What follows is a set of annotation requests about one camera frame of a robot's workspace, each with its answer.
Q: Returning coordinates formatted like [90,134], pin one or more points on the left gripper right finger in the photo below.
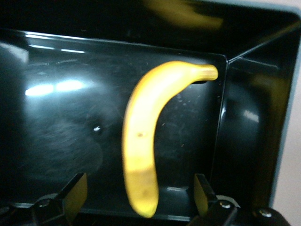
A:
[207,197]

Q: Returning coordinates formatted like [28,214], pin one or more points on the black plastic tray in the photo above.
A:
[58,117]

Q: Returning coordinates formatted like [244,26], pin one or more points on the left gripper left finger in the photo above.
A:
[68,200]

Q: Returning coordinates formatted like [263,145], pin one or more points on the yellow banana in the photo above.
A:
[141,141]

